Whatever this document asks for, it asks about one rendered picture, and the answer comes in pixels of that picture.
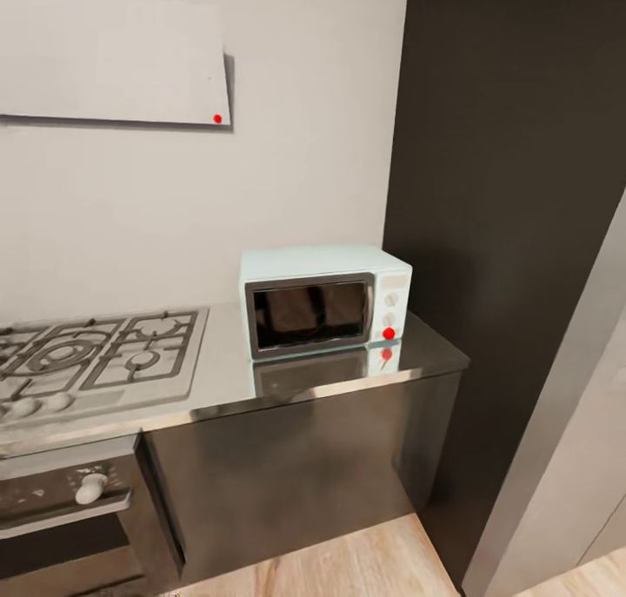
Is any microwave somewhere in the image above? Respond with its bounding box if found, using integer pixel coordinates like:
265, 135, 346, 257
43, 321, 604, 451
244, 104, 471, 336
239, 242, 413, 361

